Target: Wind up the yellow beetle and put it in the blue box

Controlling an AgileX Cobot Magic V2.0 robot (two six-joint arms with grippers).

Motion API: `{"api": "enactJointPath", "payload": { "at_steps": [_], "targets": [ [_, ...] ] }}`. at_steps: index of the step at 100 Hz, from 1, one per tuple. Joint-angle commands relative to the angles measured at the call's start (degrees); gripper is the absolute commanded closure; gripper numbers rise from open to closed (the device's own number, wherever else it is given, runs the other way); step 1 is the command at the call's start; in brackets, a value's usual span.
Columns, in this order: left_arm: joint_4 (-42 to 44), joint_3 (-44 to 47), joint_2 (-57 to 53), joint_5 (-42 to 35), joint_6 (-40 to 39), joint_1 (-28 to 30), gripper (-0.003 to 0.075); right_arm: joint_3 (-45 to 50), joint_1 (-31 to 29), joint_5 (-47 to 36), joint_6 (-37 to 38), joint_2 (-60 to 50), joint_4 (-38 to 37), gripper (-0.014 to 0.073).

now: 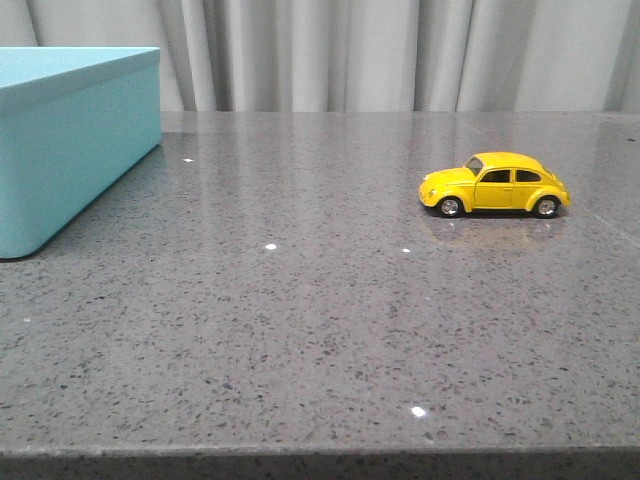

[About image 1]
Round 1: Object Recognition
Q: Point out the grey pleated curtain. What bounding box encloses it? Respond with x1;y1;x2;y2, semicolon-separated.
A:
1;1;639;113

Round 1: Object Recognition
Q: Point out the yellow toy beetle car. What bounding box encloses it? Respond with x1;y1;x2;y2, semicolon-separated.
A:
418;152;571;218

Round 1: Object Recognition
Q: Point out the light blue storage box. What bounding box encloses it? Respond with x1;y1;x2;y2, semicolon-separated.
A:
1;47;162;259

